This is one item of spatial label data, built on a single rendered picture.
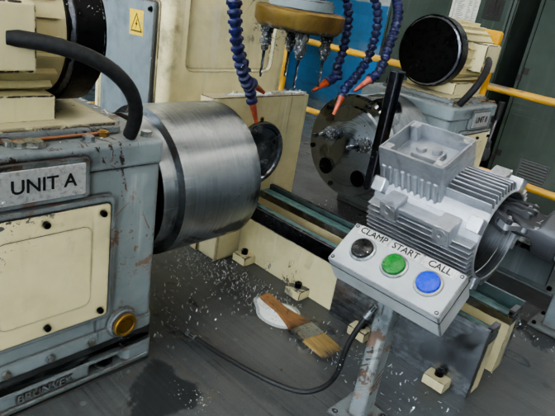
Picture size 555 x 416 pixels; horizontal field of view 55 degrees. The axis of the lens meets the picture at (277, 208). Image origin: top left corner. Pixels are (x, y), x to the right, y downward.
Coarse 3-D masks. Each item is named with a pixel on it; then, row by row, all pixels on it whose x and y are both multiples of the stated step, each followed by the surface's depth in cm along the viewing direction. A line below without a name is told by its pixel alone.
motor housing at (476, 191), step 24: (480, 168) 87; (456, 192) 84; (480, 192) 82; (504, 192) 81; (384, 216) 92; (408, 216) 87; (432, 216) 85; (480, 216) 81; (408, 240) 89; (432, 240) 86; (456, 240) 82; (480, 240) 81; (504, 240) 93; (456, 264) 84; (480, 264) 92
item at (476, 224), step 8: (376, 176) 91; (512, 176) 86; (376, 184) 91; (384, 184) 90; (520, 184) 85; (384, 192) 91; (472, 216) 80; (472, 224) 80; (480, 224) 79; (472, 232) 80; (480, 232) 80; (472, 280) 87; (480, 280) 88; (472, 288) 87
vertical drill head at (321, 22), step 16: (272, 0) 103; (288, 0) 100; (304, 0) 99; (320, 0) 103; (256, 16) 104; (272, 16) 100; (288, 16) 98; (304, 16) 98; (320, 16) 99; (336, 16) 102; (272, 32) 108; (288, 32) 113; (304, 32) 100; (320, 32) 101; (336, 32) 103; (288, 48) 114; (304, 48) 102; (320, 48) 108; (320, 64) 110
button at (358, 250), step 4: (356, 240) 72; (360, 240) 72; (364, 240) 72; (368, 240) 72; (352, 244) 72; (356, 244) 72; (360, 244) 71; (364, 244) 71; (368, 244) 71; (372, 244) 71; (352, 248) 71; (356, 248) 71; (360, 248) 71; (364, 248) 71; (368, 248) 71; (372, 248) 71; (352, 252) 71; (356, 252) 71; (360, 252) 71; (364, 252) 70; (368, 252) 70; (356, 256) 71; (360, 256) 70; (364, 256) 70
